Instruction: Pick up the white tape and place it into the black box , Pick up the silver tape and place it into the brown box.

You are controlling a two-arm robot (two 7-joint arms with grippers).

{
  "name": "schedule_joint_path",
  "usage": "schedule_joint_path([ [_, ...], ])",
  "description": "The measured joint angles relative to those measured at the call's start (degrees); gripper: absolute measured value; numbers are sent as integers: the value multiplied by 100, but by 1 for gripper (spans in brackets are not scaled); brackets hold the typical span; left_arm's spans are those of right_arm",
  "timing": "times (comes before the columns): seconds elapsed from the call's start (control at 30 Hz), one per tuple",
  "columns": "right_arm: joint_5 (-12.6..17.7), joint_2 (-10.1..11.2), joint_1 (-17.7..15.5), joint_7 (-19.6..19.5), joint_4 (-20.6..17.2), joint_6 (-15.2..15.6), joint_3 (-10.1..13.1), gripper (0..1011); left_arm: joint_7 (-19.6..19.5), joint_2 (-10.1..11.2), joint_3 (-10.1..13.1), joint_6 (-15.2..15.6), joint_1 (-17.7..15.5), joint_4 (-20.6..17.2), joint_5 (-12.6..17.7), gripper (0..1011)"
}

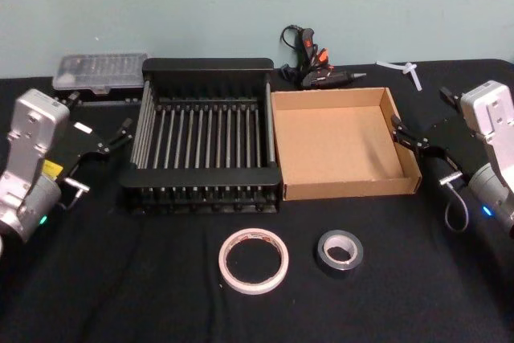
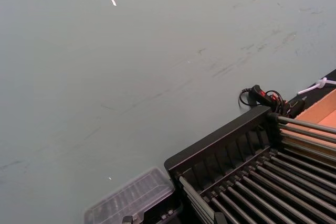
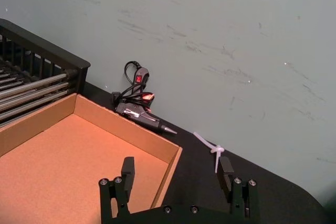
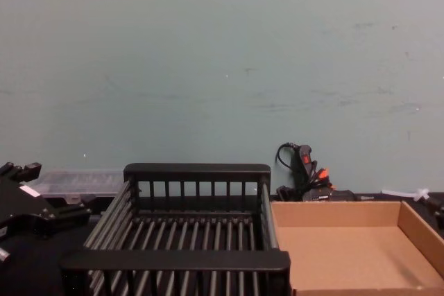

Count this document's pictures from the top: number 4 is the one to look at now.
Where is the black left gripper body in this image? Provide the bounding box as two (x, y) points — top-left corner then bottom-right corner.
(0, 175), (53, 230)

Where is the clear plastic case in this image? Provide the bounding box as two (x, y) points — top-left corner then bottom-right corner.
(26, 170), (126, 204)

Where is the shallow brown cardboard tray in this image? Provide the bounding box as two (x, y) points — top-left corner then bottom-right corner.
(269, 200), (444, 296)

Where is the black rack with steel bars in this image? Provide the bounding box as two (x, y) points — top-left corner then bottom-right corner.
(58, 162), (291, 296)

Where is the black corded tool red switch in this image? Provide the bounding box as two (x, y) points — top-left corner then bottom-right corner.
(275, 142), (359, 203)

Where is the plain pale wall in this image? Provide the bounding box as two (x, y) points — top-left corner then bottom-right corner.
(0, 0), (444, 204)

